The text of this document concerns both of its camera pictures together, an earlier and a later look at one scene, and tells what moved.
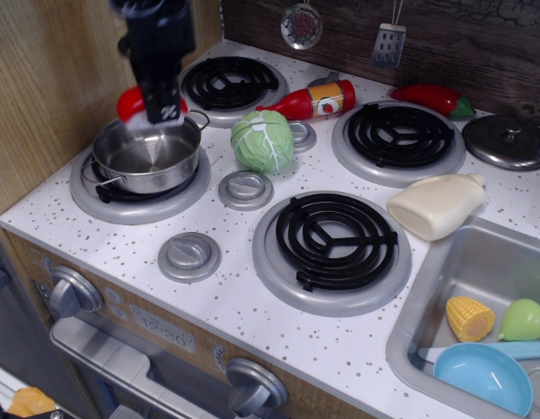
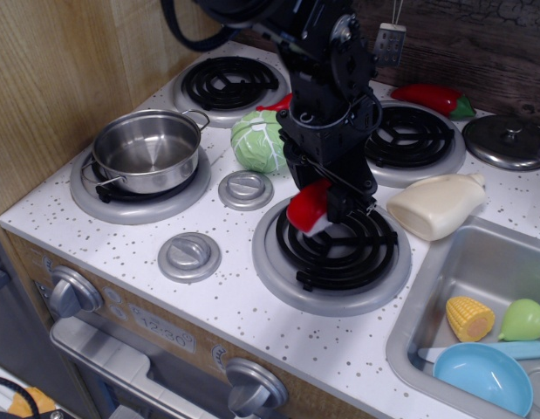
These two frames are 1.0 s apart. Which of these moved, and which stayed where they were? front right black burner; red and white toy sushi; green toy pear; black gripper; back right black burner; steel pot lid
Moved: black gripper; red and white toy sushi
Stayed: front right black burner; back right black burner; steel pot lid; green toy pear
